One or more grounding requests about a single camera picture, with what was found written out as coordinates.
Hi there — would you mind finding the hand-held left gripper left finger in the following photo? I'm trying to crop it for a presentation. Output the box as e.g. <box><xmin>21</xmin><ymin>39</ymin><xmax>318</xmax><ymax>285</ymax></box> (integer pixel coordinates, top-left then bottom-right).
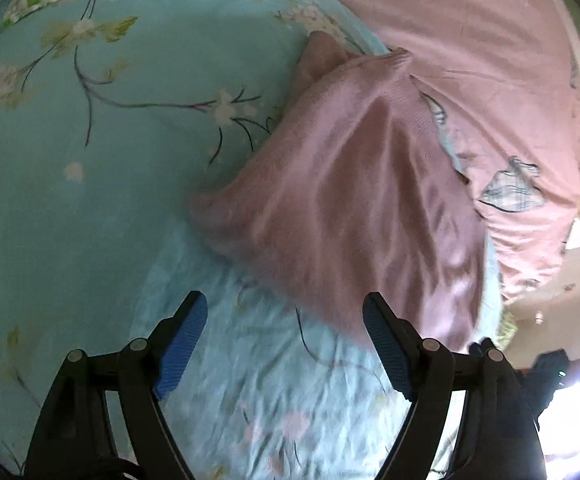
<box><xmin>22</xmin><ymin>290</ymin><xmax>209</xmax><ymax>480</ymax></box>

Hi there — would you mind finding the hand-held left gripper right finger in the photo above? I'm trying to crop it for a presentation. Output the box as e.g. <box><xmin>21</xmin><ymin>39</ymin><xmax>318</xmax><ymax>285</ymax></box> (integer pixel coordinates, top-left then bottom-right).
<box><xmin>362</xmin><ymin>291</ymin><xmax>548</xmax><ymax>480</ymax></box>

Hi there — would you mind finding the purple knit sweater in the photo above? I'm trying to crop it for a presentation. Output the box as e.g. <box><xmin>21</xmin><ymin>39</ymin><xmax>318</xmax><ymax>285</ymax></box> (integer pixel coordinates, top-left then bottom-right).
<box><xmin>187</xmin><ymin>30</ymin><xmax>488</xmax><ymax>351</ymax></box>

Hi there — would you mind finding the green patterned pillow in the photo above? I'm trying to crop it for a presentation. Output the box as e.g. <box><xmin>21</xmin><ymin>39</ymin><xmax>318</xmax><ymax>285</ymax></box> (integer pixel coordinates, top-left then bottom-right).
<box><xmin>494</xmin><ymin>309</ymin><xmax>519</xmax><ymax>353</ymax></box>

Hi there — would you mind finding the blue floral bed sheet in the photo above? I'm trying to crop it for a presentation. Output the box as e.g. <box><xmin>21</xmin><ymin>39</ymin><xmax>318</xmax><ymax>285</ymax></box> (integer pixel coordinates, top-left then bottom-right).
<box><xmin>0</xmin><ymin>0</ymin><xmax>503</xmax><ymax>480</ymax></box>

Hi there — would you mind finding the pink quilt with plaid hearts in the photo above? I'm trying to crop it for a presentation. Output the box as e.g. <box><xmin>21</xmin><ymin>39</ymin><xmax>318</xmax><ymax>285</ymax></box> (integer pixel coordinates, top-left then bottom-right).
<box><xmin>300</xmin><ymin>0</ymin><xmax>580</xmax><ymax>306</ymax></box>

